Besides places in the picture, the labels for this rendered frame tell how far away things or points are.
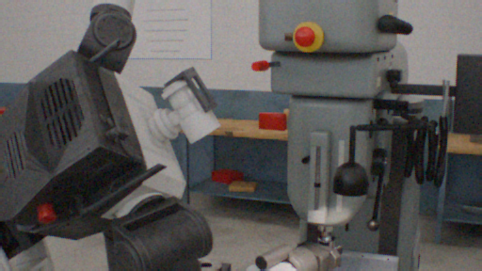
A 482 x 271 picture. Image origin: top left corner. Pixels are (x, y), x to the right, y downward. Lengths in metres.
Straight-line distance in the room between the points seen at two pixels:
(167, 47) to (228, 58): 0.78
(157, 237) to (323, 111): 0.53
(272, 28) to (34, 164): 0.54
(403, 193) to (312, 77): 0.65
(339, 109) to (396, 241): 0.66
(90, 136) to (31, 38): 6.78
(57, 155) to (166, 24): 5.50
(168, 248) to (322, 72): 0.53
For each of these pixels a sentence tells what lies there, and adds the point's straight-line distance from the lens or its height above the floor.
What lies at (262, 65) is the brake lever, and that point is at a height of 1.70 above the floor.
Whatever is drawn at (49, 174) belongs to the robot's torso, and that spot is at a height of 1.55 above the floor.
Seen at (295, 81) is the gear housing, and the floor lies 1.66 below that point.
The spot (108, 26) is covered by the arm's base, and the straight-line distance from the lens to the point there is 1.08.
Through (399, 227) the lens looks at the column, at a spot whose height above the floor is 1.18.
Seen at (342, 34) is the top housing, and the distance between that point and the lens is 1.08.
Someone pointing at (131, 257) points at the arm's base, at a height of 1.42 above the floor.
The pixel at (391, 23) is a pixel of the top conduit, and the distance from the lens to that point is 1.09.
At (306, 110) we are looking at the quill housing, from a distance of 1.24.
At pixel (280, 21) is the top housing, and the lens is 1.11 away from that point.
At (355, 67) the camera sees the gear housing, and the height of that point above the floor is 1.70.
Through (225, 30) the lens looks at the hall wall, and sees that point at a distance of 5.98.
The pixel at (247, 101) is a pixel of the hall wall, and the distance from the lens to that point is 5.91.
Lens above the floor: 1.75
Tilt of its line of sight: 11 degrees down
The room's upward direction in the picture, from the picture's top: straight up
